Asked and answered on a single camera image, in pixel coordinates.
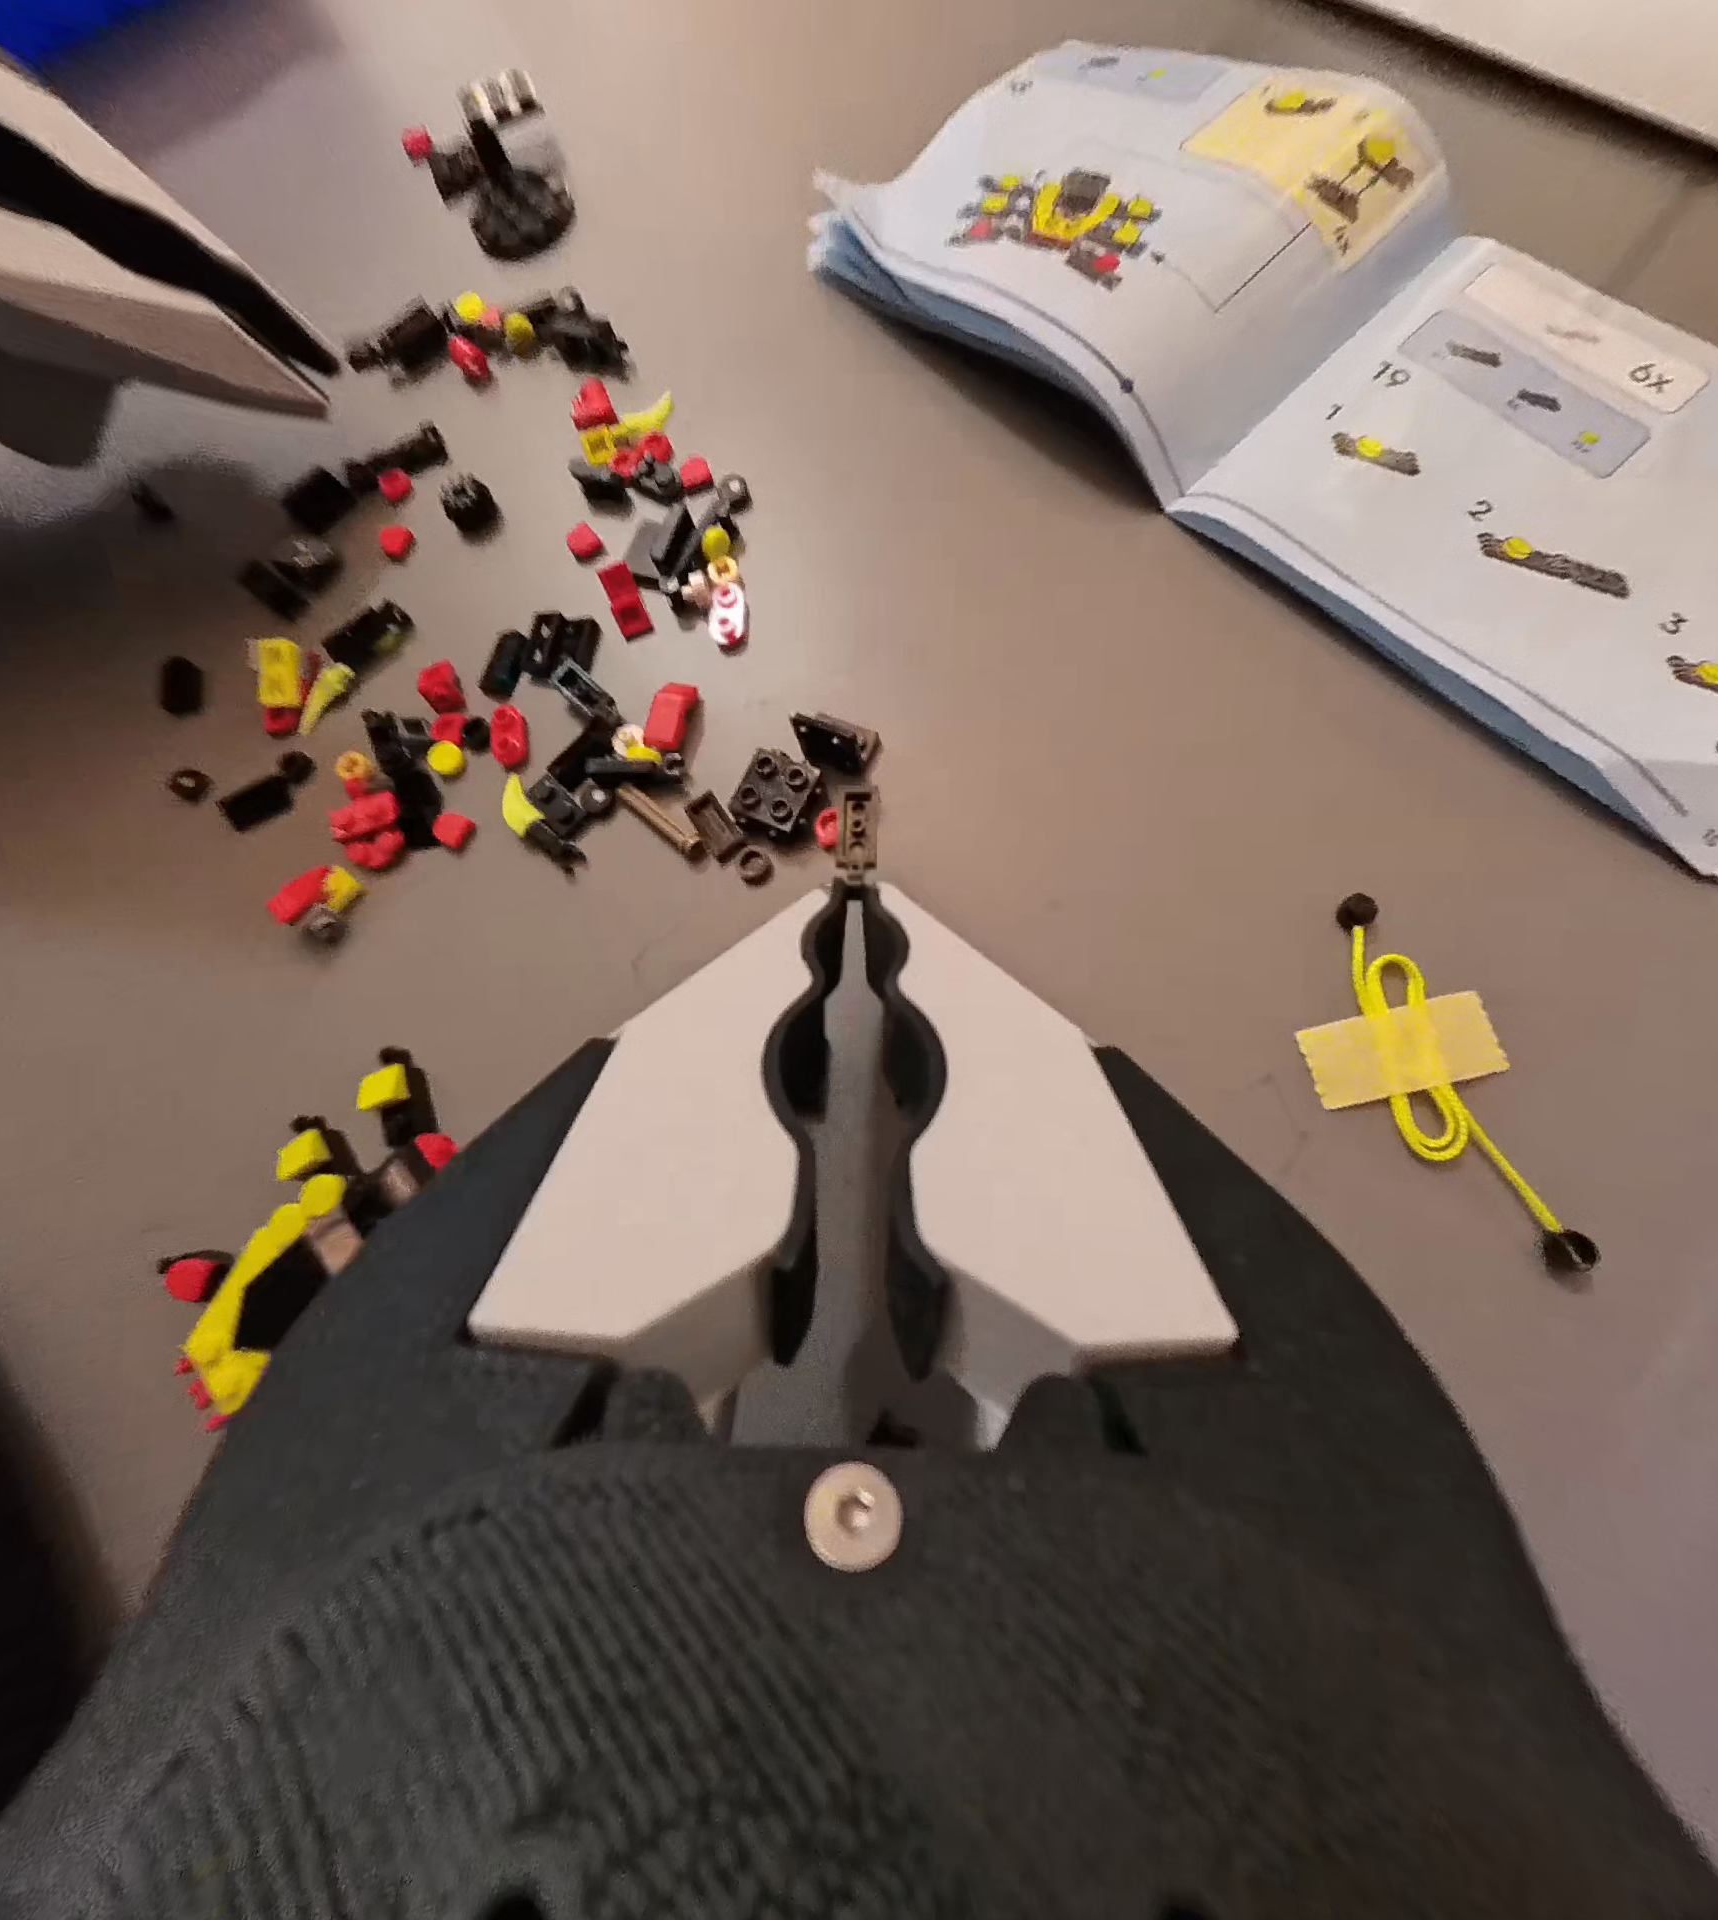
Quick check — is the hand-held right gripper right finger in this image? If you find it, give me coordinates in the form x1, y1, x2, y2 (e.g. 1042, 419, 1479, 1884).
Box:
864, 878, 1243, 1419

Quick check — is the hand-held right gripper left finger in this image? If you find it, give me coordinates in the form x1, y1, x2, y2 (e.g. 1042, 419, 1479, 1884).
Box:
463, 883, 855, 1422

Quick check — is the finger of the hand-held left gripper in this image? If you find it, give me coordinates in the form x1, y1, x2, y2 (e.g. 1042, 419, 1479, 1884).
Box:
0, 149, 331, 471
0, 16, 350, 383

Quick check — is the yellow black red lego model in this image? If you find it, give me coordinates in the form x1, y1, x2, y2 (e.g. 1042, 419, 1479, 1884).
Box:
154, 1050, 463, 1437

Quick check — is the black round lego stand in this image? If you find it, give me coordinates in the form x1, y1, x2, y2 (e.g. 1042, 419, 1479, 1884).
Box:
430, 66, 574, 256

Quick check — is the pile of lego pieces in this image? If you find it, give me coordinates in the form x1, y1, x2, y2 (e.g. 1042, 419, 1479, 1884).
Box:
123, 283, 893, 951

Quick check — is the lego instruction booklet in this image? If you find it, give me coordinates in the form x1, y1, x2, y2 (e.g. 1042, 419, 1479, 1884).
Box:
803, 38, 1718, 883

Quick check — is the blue plastic bin white label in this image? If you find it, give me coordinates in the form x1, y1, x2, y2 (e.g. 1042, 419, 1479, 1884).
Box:
0, 0, 105, 66

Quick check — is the yellow tape strip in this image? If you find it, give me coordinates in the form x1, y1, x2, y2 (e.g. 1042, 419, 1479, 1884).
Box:
1298, 989, 1510, 1109

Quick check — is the silver monitor stand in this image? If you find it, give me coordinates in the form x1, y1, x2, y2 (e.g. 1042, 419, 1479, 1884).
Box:
1332, 0, 1718, 164

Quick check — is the yellow elastic cord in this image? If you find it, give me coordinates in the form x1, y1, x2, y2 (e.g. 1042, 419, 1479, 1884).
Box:
1333, 894, 1605, 1283

